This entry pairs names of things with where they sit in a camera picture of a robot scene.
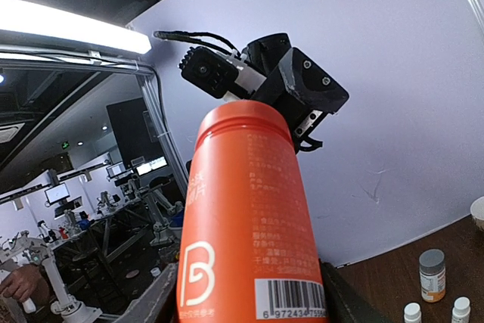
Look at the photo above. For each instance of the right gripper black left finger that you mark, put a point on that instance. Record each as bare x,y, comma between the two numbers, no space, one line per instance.
157,303

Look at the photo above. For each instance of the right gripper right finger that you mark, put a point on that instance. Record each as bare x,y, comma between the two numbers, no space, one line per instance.
344,305

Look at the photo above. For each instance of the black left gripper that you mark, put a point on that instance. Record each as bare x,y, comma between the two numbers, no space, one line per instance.
300,90

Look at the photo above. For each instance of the grey-capped orange label bottle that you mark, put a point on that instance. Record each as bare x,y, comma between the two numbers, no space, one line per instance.
432,275

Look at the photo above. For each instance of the orange pill bottle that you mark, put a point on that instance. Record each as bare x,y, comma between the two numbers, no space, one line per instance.
248,252

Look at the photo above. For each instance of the small white pill bottle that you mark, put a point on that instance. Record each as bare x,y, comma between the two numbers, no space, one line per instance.
461,310

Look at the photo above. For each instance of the white ceramic bowl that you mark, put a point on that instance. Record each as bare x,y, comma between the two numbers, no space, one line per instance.
477,213

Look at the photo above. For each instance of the fluorescent ceiling light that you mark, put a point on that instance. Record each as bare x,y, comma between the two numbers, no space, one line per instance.
30,18

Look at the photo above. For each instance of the aluminium frame post left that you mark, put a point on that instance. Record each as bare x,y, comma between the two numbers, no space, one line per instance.
151,89

